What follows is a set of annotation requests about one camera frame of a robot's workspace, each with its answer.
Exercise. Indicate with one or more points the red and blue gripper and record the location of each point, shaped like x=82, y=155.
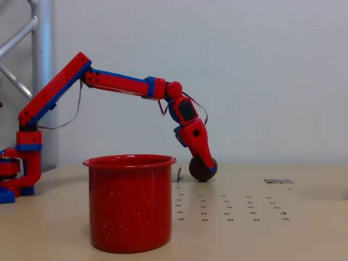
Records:
x=196, y=138

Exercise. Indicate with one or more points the dark purple plum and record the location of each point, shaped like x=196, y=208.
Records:
x=197, y=171

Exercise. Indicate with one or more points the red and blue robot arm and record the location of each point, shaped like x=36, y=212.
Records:
x=54, y=87

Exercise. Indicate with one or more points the red speckled enamel mug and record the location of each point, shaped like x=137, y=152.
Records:
x=130, y=206

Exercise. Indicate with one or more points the small grey metal clip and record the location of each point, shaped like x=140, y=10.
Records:
x=179, y=174

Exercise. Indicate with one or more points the small grey metal plate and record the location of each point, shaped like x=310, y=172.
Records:
x=278, y=181

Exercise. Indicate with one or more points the silver metal tube frame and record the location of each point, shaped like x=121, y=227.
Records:
x=43, y=40

